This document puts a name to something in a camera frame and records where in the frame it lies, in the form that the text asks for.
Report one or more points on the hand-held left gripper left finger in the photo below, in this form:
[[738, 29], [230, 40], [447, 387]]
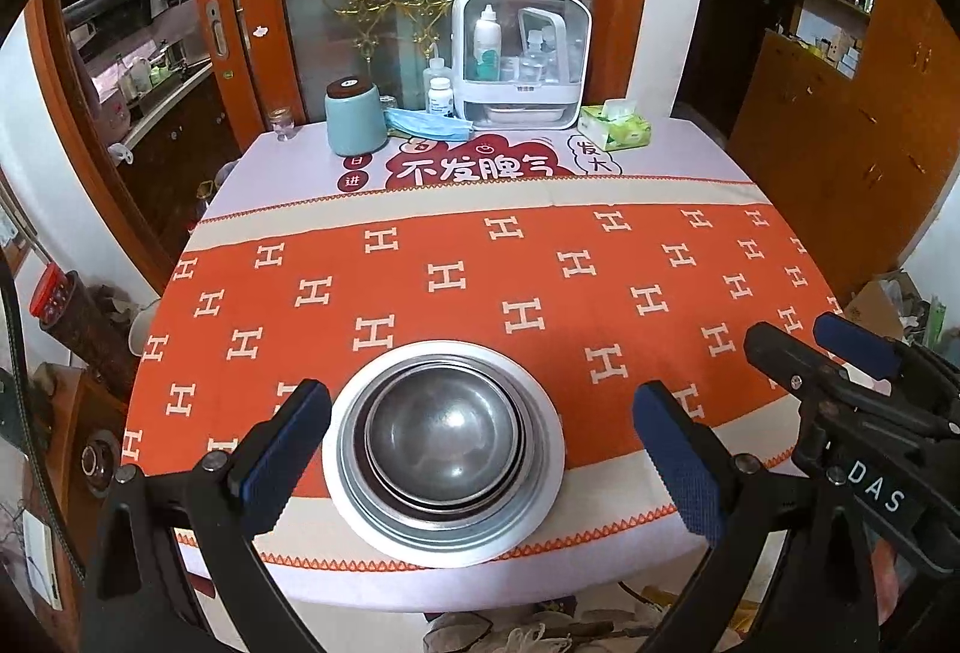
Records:
[[289, 450]]

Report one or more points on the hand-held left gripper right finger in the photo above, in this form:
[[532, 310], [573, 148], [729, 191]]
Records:
[[675, 458]]

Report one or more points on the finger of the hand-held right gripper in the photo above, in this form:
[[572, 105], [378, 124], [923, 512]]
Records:
[[787, 357], [855, 342]]

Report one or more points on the large white-rimmed steel bowl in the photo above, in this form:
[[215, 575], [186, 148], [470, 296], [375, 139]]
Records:
[[553, 458]]

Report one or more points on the small steel bowl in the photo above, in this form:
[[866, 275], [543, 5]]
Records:
[[442, 432]]

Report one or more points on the blue speckled plate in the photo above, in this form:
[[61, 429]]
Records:
[[450, 537]]

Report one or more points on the cardboard box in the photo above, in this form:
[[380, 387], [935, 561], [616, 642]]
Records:
[[874, 304]]

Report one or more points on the wooden cabinet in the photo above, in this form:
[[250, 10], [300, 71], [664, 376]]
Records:
[[847, 158]]

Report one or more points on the dark woven basket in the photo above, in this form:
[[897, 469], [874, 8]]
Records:
[[90, 338]]

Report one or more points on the beige fringed cloth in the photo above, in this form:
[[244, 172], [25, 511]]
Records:
[[525, 634]]

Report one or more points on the orange patterned tablecloth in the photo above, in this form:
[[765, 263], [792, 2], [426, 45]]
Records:
[[450, 248]]

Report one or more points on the green tissue pack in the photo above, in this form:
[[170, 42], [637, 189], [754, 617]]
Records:
[[615, 132]]

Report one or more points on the red lidded jar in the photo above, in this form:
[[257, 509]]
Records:
[[51, 293]]

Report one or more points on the dark wooden door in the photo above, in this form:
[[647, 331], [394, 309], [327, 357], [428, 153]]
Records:
[[742, 46]]

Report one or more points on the small glass jar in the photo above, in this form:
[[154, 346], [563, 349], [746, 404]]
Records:
[[282, 124]]

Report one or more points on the teal cup with brown lid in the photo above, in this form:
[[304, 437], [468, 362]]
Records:
[[354, 124]]

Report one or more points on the blue face mask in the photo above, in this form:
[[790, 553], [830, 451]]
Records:
[[424, 124]]

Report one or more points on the white storage box clear cover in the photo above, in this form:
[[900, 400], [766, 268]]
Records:
[[525, 113]]

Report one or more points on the small clear glass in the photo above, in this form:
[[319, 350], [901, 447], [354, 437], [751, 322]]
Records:
[[388, 104]]

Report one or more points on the kitchen counter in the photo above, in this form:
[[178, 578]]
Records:
[[172, 98]]

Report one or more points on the white pill bottle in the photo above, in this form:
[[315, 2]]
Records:
[[440, 98]]

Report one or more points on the clear plastic bottle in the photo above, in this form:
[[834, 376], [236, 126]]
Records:
[[536, 65]]

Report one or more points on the glass door with gold ornament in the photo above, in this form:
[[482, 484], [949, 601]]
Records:
[[322, 61]]

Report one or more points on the clear squeeze bottle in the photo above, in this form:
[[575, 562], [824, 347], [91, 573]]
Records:
[[433, 70]]

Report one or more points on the white bottle green label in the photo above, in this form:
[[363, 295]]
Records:
[[486, 53]]

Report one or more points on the wooden door frame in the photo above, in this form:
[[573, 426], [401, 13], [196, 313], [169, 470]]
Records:
[[82, 173]]

